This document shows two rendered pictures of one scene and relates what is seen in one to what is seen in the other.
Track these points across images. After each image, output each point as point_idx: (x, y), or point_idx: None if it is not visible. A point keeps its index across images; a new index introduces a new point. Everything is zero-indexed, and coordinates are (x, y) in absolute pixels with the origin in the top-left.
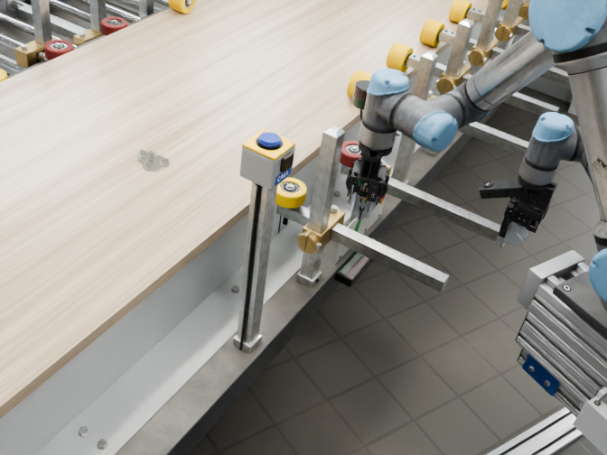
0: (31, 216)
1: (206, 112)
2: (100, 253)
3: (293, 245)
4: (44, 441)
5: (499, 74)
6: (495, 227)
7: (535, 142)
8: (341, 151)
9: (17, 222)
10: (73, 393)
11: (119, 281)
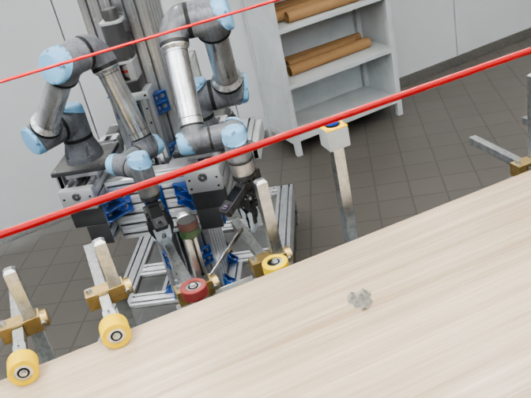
0: (474, 266)
1: (275, 347)
2: (433, 237)
3: None
4: None
5: (197, 97)
6: (167, 238)
7: (151, 167)
8: (205, 284)
9: (485, 263)
10: None
11: (427, 220)
